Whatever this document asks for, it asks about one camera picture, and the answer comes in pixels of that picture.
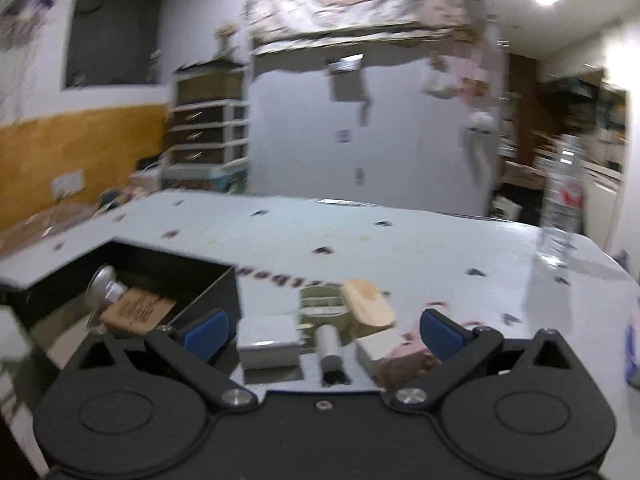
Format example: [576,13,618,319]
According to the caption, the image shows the pink scissors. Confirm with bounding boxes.
[374,334,442,391]

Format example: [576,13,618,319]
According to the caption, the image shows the white rectangular adapter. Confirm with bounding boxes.
[236,315,303,370]

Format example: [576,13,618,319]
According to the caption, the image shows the silver suction cup knob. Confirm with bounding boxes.
[86,266,128,310]

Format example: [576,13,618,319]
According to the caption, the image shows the oval wooden block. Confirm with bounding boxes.
[342,280,396,338]

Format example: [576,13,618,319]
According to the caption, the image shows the black storage box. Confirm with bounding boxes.
[1,240,242,368]

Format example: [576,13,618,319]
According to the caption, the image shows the blue snack packet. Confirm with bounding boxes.
[624,316,640,390]

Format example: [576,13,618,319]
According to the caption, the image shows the clear plastic storage bin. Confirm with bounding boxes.
[0,204,98,259]

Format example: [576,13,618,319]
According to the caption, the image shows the clear water bottle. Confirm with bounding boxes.
[537,134,585,268]

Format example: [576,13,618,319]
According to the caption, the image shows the white plastic drawer unit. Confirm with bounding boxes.
[162,99,250,180]

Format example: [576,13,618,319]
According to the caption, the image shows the white plush toy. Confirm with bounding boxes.
[466,110,495,134]

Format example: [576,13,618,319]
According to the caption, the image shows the glass fish tank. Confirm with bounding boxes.
[172,58,244,105]

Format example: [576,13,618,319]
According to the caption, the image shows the patterned fabric canopy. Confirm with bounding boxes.
[245,0,476,56]

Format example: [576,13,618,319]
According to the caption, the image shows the white wall power socket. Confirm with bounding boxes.
[51,170,86,202]

